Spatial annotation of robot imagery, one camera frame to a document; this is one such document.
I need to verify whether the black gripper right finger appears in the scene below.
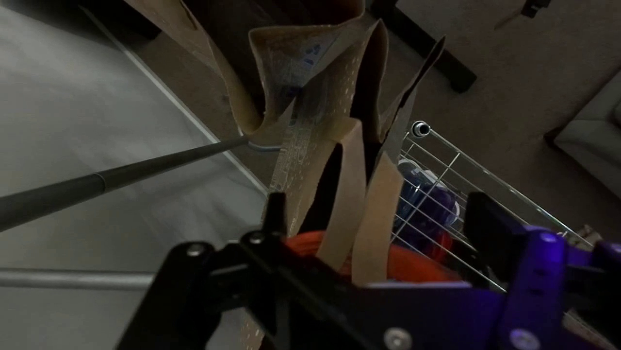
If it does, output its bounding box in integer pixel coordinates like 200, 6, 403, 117
464, 191, 621, 350

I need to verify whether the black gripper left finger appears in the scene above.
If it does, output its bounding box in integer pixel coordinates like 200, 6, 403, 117
114, 191, 390, 350

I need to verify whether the brown dotted paper bag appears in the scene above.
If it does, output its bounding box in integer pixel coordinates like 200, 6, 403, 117
246, 18, 448, 290
124, 0, 370, 133

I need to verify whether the grey metal stand pole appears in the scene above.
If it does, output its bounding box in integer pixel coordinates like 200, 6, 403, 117
0, 133, 281, 234

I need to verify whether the grey floor cushion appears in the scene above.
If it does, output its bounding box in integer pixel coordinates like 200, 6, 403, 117
545, 66, 621, 201

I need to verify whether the black floor bar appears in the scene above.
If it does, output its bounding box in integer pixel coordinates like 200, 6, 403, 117
366, 0, 479, 96

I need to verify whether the long orange-tipped wire hook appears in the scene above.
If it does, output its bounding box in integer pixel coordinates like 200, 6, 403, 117
0, 228, 465, 292

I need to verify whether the chrome wire shelf rack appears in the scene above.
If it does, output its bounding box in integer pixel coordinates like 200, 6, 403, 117
386, 119, 588, 296

